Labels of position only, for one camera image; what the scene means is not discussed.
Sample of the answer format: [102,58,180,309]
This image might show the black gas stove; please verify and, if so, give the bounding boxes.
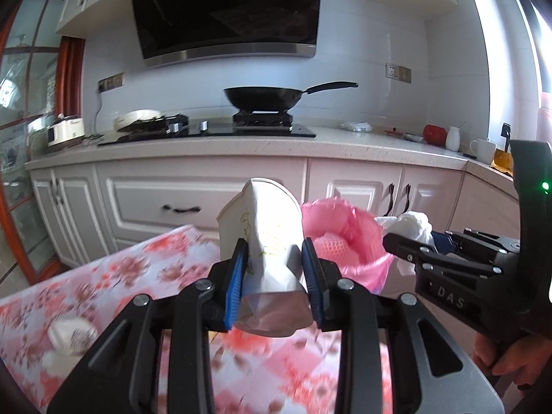
[97,113,317,147]

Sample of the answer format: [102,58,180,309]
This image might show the white lower kitchen cabinets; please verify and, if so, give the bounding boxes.
[28,157,520,277]

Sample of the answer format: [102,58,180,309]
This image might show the black power cable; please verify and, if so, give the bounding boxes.
[92,88,105,137]

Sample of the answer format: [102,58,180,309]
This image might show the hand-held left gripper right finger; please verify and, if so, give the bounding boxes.
[301,237,505,414]

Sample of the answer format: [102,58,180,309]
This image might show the red pot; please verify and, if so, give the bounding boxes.
[423,124,451,146]

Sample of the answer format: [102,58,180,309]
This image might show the white rice cooker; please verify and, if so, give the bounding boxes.
[47,114,86,152]

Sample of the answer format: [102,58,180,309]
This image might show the crumpled paper cup dark print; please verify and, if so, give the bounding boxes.
[45,316,99,374]

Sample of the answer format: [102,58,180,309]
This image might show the pink foam fruit net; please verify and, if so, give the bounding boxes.
[311,230,361,268]

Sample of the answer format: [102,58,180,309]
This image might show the person's right hand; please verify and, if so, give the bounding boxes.
[472,334,552,393]

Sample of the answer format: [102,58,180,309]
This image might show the pink plastic trash bag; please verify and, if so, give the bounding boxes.
[300,197,395,294]

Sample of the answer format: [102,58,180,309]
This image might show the wooden framed glass sliding door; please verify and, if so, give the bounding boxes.
[0,0,86,298]

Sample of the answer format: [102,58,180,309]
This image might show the white paper cup green print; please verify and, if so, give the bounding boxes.
[216,177,315,338]

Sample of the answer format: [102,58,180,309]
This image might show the gold wall socket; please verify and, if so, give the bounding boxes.
[385,62,412,82]
[98,73,126,92]

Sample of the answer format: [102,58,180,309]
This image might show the floral pink tablecloth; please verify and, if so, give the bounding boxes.
[0,224,394,414]

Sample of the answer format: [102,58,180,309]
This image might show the white mug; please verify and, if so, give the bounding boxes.
[470,138,497,165]

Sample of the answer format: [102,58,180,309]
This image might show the white plastic bag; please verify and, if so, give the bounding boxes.
[374,210,434,277]

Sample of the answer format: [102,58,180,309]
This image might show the black range hood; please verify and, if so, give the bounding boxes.
[128,0,324,69]

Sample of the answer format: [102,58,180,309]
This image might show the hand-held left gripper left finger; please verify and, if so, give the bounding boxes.
[47,238,250,414]

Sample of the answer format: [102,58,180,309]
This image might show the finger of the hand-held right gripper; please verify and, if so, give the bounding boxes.
[383,232,504,277]
[433,228,521,255]

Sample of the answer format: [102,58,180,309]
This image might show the black wok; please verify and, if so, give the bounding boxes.
[223,81,358,113]

